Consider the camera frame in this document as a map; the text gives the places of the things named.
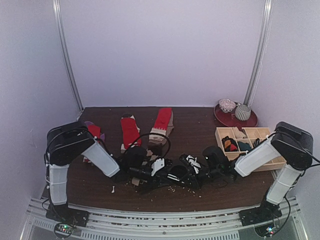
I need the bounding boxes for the purple striped sock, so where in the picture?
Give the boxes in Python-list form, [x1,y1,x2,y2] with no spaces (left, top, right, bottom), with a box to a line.
[84,121,105,148]

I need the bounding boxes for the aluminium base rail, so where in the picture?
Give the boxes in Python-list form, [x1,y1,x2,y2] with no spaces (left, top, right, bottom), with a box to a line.
[18,197,311,240]

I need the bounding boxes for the white patterned bowl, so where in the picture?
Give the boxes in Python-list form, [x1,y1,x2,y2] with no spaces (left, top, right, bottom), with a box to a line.
[218,98,237,113]

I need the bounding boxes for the red round tray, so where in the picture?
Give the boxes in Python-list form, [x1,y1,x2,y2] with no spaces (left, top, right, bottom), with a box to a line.
[213,104,259,128]

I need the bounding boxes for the aluminium frame post left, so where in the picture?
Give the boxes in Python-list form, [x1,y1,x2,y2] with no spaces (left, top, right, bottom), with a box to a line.
[52,0,84,112]

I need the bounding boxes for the aluminium frame post right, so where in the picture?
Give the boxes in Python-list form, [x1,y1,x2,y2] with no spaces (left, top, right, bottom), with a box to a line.
[243,0,274,107]

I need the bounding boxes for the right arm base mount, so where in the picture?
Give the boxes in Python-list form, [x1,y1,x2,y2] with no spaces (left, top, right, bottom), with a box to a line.
[239,201,282,227]

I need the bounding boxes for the grey striped cup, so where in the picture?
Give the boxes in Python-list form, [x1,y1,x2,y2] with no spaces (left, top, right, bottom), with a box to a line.
[235,104,251,121]

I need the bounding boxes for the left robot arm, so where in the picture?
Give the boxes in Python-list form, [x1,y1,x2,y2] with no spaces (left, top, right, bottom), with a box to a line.
[44,121,172,222]

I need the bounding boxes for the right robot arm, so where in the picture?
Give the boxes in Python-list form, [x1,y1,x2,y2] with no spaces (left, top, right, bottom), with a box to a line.
[178,121,315,221]

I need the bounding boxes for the red white sock right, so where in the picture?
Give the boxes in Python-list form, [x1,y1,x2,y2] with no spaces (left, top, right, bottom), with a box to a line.
[150,107,174,137]

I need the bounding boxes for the beige sock in box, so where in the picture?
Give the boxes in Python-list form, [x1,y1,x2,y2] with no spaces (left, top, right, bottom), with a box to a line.
[232,127,247,139]

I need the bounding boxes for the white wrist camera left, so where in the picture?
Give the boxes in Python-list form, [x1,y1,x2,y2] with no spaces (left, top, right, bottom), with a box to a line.
[151,158,165,177]

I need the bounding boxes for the red sock middle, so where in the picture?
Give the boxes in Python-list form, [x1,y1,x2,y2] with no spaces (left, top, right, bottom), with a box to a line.
[119,117,142,148]

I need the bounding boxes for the aluminium frame post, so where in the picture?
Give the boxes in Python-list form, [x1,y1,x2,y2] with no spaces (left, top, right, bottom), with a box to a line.
[52,0,84,112]
[243,0,274,107]

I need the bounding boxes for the teal rolled sock in box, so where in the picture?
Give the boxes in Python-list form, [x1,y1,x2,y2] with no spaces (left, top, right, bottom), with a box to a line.
[237,141,252,152]

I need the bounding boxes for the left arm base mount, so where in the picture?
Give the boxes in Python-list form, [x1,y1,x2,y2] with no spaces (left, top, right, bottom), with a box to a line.
[45,203,89,227]

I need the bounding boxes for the brown argyle sock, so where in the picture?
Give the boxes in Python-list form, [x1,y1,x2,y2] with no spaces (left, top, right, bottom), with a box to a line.
[131,148,161,187]

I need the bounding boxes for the black striped sock in box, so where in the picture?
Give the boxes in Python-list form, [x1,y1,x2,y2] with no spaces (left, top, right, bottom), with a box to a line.
[252,138,261,148]

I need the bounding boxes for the rolled colourful socks in box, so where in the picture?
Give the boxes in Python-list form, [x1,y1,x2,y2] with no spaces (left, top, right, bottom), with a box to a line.
[221,136,239,152]

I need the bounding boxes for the wooden divided organizer box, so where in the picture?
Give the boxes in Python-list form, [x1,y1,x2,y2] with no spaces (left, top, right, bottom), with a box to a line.
[214,126,287,173]

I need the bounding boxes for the red sock far left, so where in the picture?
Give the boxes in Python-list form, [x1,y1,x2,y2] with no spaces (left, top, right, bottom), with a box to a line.
[87,124,101,143]

